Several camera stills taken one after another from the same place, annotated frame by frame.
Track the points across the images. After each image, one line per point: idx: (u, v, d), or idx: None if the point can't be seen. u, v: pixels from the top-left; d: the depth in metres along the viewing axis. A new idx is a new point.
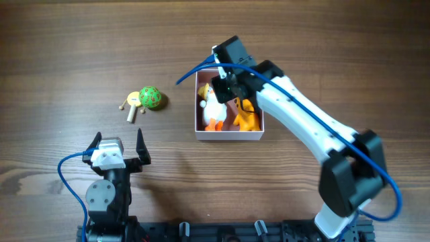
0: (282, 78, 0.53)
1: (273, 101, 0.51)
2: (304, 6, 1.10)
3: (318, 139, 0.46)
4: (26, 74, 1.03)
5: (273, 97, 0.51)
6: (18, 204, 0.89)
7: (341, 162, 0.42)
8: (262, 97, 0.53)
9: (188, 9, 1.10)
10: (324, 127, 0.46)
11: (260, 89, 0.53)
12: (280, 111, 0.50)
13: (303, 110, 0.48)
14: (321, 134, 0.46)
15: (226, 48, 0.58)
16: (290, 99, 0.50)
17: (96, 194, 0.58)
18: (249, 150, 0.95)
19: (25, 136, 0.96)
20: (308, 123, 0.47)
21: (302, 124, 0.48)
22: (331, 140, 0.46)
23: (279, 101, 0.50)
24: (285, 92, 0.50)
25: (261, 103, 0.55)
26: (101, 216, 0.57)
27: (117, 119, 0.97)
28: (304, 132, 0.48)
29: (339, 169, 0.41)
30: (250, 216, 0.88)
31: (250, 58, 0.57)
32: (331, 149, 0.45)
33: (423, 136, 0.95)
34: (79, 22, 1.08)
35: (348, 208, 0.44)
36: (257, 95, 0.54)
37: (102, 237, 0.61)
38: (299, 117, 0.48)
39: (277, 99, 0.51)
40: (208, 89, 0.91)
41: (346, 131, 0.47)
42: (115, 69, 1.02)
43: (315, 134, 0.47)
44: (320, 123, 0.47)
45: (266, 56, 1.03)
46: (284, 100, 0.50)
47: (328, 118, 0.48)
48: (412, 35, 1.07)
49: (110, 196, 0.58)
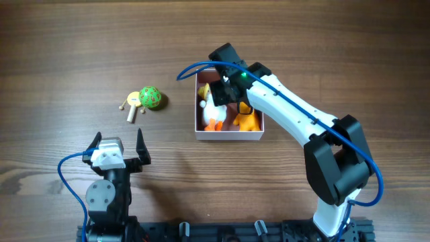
0: (269, 76, 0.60)
1: (261, 97, 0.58)
2: (304, 6, 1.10)
3: (301, 126, 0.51)
4: (25, 74, 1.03)
5: (261, 92, 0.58)
6: (18, 204, 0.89)
7: (322, 144, 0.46)
8: (252, 94, 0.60)
9: (188, 9, 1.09)
10: (306, 116, 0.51)
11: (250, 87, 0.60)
12: (268, 105, 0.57)
13: (287, 103, 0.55)
14: (304, 122, 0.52)
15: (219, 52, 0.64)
16: (276, 93, 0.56)
17: (96, 194, 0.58)
18: (249, 150, 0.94)
19: (25, 137, 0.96)
20: (291, 113, 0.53)
21: (285, 114, 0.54)
22: (312, 126, 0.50)
23: (267, 95, 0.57)
24: (270, 87, 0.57)
25: (250, 99, 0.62)
26: (101, 216, 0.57)
27: (117, 119, 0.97)
28: (289, 122, 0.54)
29: (320, 152, 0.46)
30: (250, 216, 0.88)
31: (242, 62, 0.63)
32: (312, 135, 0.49)
33: (423, 136, 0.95)
34: (78, 22, 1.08)
35: (334, 193, 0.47)
36: (248, 93, 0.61)
37: (103, 237, 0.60)
38: (283, 109, 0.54)
39: (265, 94, 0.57)
40: (208, 89, 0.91)
41: (327, 117, 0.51)
42: (115, 70, 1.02)
43: (298, 122, 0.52)
44: (302, 111, 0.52)
45: (266, 56, 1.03)
46: (271, 95, 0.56)
47: (311, 107, 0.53)
48: (413, 35, 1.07)
49: (110, 196, 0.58)
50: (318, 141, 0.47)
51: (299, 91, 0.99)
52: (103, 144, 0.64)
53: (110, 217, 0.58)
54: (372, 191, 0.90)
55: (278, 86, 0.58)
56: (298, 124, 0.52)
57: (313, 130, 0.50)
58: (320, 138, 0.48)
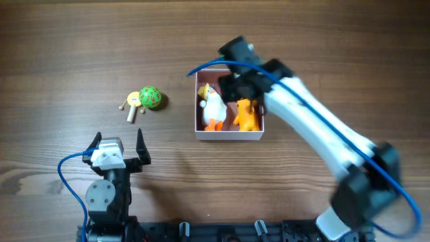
0: (291, 79, 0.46)
1: (283, 105, 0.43)
2: (304, 6, 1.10)
3: (333, 149, 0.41)
4: (25, 74, 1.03)
5: (283, 99, 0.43)
6: (18, 204, 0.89)
7: (358, 179, 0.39)
8: (271, 99, 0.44)
9: (189, 9, 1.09)
10: (341, 136, 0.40)
11: (269, 91, 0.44)
12: (292, 118, 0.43)
13: (316, 116, 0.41)
14: (337, 144, 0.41)
15: (229, 43, 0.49)
16: (303, 103, 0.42)
17: (96, 194, 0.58)
18: (249, 150, 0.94)
19: (25, 136, 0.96)
20: (323, 131, 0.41)
21: (315, 131, 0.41)
22: (348, 152, 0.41)
23: (291, 105, 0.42)
24: (296, 94, 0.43)
25: (268, 106, 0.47)
26: (101, 216, 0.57)
27: (117, 119, 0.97)
28: (316, 142, 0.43)
29: (355, 185, 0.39)
30: (250, 216, 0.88)
31: (257, 57, 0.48)
32: (347, 163, 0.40)
33: (423, 136, 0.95)
34: (78, 22, 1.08)
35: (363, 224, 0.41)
36: (265, 97, 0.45)
37: (103, 237, 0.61)
38: (312, 126, 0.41)
39: (288, 103, 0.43)
40: (208, 89, 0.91)
41: (362, 141, 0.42)
42: (115, 70, 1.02)
43: (332, 144, 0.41)
44: (336, 131, 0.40)
45: (266, 56, 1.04)
46: (296, 104, 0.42)
47: (346, 126, 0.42)
48: (413, 35, 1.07)
49: (110, 196, 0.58)
50: (354, 174, 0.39)
51: None
52: (103, 144, 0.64)
53: (110, 217, 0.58)
54: None
55: (304, 93, 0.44)
56: (331, 147, 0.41)
57: (349, 155, 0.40)
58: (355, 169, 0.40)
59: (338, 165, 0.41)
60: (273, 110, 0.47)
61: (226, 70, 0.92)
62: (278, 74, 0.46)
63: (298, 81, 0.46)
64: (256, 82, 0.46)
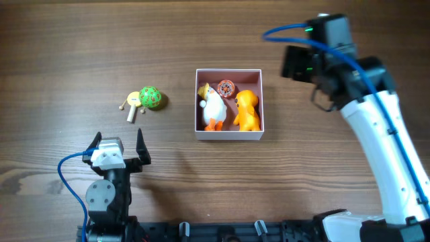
0: (389, 96, 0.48)
1: (369, 123, 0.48)
2: (304, 6, 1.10)
3: (401, 193, 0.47)
4: (26, 74, 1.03)
5: (372, 118, 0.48)
6: (18, 204, 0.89)
7: (414, 239, 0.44)
8: (359, 111, 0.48)
9: (189, 9, 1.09)
10: (415, 188, 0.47)
11: (359, 99, 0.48)
12: (373, 138, 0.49)
13: (399, 153, 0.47)
14: (408, 191, 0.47)
15: (326, 23, 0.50)
16: (392, 134, 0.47)
17: (95, 193, 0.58)
18: (249, 150, 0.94)
19: (25, 136, 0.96)
20: (399, 171, 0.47)
21: (392, 169, 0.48)
22: (416, 206, 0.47)
23: (377, 126, 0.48)
24: (389, 122, 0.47)
25: (345, 110, 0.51)
26: (101, 216, 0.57)
27: (117, 119, 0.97)
28: (388, 176, 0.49)
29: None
30: (250, 216, 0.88)
31: (352, 46, 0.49)
32: (412, 216, 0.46)
33: (423, 136, 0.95)
34: (78, 22, 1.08)
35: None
36: (351, 103, 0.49)
37: (103, 237, 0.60)
38: (390, 153, 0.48)
39: (375, 123, 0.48)
40: (208, 89, 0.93)
41: None
42: (115, 70, 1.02)
43: (402, 189, 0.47)
44: (412, 178, 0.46)
45: (266, 56, 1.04)
46: (384, 130, 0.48)
47: (423, 176, 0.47)
48: (413, 35, 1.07)
49: (109, 196, 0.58)
50: (412, 230, 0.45)
51: (298, 92, 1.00)
52: (103, 144, 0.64)
53: (110, 217, 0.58)
54: (371, 191, 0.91)
55: (396, 119, 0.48)
56: (400, 191, 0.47)
57: (416, 211, 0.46)
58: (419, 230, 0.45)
59: (398, 206, 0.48)
60: (349, 117, 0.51)
61: (226, 70, 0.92)
62: (373, 72, 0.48)
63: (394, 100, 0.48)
64: (346, 75, 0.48)
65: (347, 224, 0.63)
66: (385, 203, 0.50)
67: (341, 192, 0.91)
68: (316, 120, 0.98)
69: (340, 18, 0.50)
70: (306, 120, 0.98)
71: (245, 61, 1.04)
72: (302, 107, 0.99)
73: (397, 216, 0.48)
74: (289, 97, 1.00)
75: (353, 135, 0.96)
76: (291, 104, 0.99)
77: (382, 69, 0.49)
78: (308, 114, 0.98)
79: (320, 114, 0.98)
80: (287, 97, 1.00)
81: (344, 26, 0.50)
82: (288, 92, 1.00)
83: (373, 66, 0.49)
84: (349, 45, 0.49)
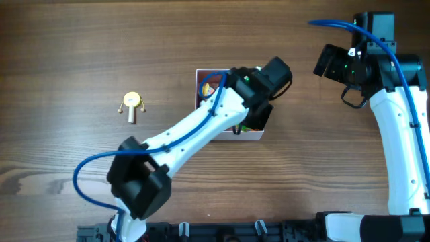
0: (419, 92, 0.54)
1: (394, 113, 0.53)
2: (304, 5, 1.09)
3: (412, 185, 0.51)
4: (25, 74, 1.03)
5: (398, 109, 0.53)
6: (19, 204, 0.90)
7: (413, 223, 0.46)
8: (388, 99, 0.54)
9: (189, 9, 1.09)
10: (424, 183, 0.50)
11: (392, 88, 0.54)
12: (394, 128, 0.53)
13: (416, 146, 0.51)
14: (417, 183, 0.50)
15: (374, 16, 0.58)
16: (414, 126, 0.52)
17: (264, 78, 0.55)
18: (249, 150, 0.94)
19: (24, 137, 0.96)
20: (412, 163, 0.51)
21: (406, 158, 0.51)
22: (422, 201, 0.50)
23: (401, 117, 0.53)
24: (414, 115, 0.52)
25: (373, 99, 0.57)
26: (242, 95, 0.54)
27: (117, 119, 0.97)
28: (400, 166, 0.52)
29: (406, 226, 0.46)
30: (250, 216, 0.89)
31: (394, 44, 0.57)
32: (418, 208, 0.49)
33: None
34: (78, 22, 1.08)
35: (369, 231, 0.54)
36: (381, 92, 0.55)
37: (242, 83, 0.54)
38: (408, 146, 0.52)
39: (399, 113, 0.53)
40: (208, 89, 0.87)
41: None
42: (115, 69, 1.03)
43: (412, 181, 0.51)
44: (423, 173, 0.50)
45: (266, 56, 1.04)
46: (407, 122, 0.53)
47: None
48: (416, 34, 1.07)
49: (272, 79, 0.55)
50: (414, 219, 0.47)
51: (298, 92, 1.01)
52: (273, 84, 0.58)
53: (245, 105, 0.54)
54: (371, 191, 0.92)
55: (420, 115, 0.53)
56: (410, 183, 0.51)
57: (421, 204, 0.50)
58: (418, 218, 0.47)
59: (405, 197, 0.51)
60: (375, 107, 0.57)
61: None
62: (407, 68, 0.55)
63: (424, 99, 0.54)
64: (383, 62, 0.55)
65: (347, 220, 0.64)
66: (392, 193, 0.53)
67: (340, 192, 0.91)
68: (316, 120, 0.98)
69: (390, 14, 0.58)
70: (306, 120, 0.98)
71: (246, 61, 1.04)
72: (302, 107, 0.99)
73: (402, 208, 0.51)
74: (289, 97, 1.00)
75: (353, 135, 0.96)
76: (291, 104, 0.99)
77: (418, 67, 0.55)
78: (308, 113, 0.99)
79: (320, 114, 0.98)
80: (287, 97, 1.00)
81: (389, 22, 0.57)
82: (287, 92, 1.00)
83: (410, 62, 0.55)
84: (390, 42, 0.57)
